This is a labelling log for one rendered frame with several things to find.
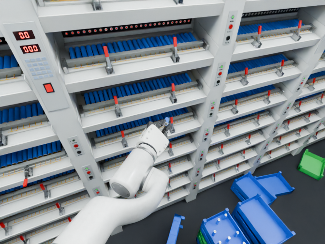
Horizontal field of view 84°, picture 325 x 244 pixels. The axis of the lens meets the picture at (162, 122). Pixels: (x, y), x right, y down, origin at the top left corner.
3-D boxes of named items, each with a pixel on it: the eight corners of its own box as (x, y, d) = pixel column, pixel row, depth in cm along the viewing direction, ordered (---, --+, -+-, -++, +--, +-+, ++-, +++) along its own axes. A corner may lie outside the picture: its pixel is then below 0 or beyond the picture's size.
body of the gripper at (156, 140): (129, 146, 64) (144, 128, 72) (149, 166, 66) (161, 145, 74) (141, 139, 59) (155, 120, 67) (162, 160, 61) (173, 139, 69)
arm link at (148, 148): (126, 151, 63) (130, 145, 65) (143, 169, 64) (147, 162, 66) (140, 144, 57) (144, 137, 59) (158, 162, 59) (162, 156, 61)
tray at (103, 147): (199, 129, 109) (206, 116, 98) (96, 161, 91) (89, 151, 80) (184, 103, 118) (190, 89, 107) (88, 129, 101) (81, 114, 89)
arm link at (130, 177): (157, 156, 57) (132, 144, 59) (137, 191, 47) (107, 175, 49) (154, 171, 62) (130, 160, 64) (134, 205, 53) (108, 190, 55)
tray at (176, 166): (192, 168, 136) (197, 162, 124) (110, 199, 118) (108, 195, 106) (181, 145, 145) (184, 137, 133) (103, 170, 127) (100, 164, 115)
